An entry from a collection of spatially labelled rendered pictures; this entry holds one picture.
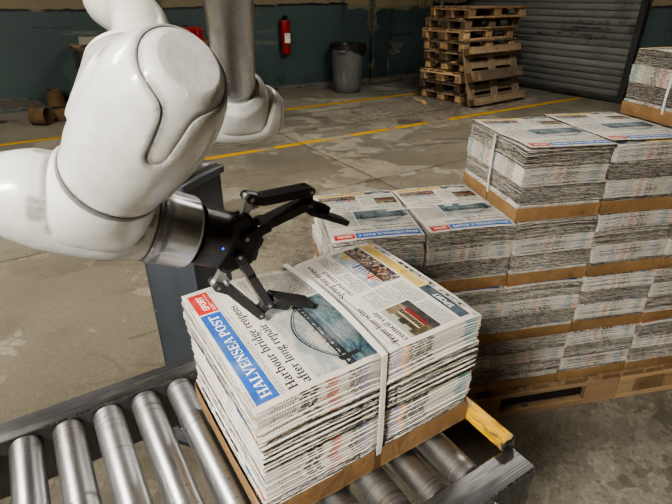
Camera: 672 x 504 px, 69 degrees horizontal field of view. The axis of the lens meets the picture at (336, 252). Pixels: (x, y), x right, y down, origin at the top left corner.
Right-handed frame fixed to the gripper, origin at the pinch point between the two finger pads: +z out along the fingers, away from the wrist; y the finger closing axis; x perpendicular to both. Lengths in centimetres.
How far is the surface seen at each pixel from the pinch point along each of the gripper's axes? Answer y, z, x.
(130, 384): 39.3, -10.7, -24.9
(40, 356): 122, 4, -164
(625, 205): -34, 120, -17
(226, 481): 35.8, -4.0, 4.6
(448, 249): -1, 76, -39
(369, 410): 15.2, 6.2, 15.3
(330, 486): 28.0, 5.3, 15.5
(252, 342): 12.2, -8.7, 4.0
